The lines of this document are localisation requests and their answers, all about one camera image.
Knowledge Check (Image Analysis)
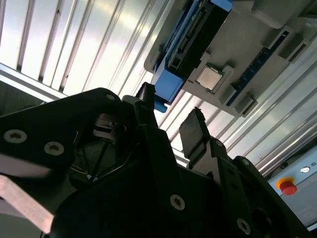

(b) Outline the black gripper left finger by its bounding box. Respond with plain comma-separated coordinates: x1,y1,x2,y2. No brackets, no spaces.
0,82,193,219

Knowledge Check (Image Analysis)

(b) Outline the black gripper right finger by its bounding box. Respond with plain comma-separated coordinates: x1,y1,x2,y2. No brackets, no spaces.
178,107,313,238

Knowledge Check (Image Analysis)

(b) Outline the hard disk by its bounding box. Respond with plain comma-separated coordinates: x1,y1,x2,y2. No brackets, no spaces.
151,0,233,114

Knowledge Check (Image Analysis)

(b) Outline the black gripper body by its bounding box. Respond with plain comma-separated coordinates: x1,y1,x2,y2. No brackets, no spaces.
48,109,235,238

